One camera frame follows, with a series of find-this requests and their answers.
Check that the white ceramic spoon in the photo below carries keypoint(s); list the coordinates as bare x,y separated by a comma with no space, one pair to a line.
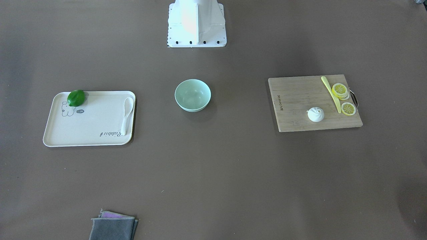
128,108

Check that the light green bowl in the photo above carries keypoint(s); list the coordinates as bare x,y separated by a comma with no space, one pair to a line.
192,95

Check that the bamboo cutting board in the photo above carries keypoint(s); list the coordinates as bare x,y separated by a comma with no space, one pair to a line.
292,97

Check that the yellow plastic knife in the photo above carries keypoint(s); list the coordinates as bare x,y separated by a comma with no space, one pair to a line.
334,97

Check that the upper lemon slice stack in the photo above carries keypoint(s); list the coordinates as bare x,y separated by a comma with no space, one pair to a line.
340,91

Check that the lower lemon slice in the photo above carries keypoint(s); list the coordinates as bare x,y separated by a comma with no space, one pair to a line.
348,108

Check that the green lime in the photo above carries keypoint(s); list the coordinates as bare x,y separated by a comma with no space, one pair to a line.
76,98

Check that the cream rabbit serving tray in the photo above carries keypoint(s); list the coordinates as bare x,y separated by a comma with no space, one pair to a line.
99,121

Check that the folded grey cloth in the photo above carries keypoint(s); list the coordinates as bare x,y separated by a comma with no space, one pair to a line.
113,226

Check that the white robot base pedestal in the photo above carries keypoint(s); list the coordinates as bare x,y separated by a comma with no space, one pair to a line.
196,23

